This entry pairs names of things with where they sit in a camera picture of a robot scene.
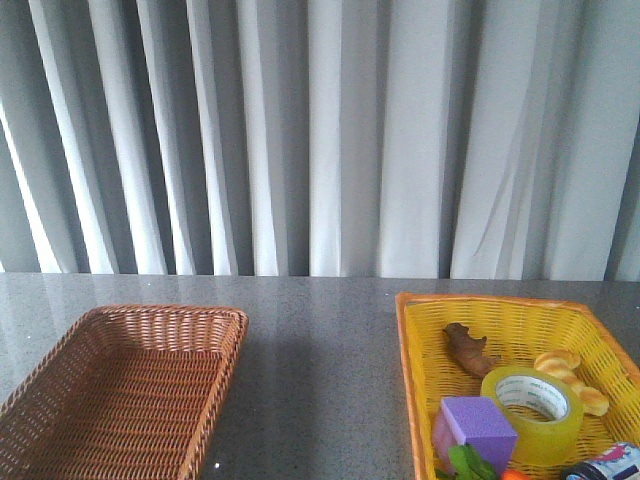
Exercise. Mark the purple foam cube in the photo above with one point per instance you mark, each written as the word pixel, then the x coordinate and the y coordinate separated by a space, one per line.
pixel 474 420

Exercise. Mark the brown wicker basket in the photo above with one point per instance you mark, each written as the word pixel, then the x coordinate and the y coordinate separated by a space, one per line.
pixel 129 392

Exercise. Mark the yellow tape roll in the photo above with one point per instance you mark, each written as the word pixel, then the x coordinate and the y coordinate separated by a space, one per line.
pixel 545 413

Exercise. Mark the green toy leaves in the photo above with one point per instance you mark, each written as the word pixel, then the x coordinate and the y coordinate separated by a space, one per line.
pixel 467 464

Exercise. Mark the brown toy animal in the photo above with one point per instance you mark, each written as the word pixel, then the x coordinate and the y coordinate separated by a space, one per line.
pixel 468 351

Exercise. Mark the orange toy carrot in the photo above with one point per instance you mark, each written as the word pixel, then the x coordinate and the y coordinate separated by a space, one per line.
pixel 513 474

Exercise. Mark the toy croissant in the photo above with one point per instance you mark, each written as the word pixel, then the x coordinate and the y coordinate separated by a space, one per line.
pixel 561 364

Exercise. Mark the grey pleated curtain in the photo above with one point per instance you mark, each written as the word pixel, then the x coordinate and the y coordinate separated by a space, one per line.
pixel 400 139

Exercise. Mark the yellow plastic basket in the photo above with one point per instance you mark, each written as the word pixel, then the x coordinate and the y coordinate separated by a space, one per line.
pixel 518 330

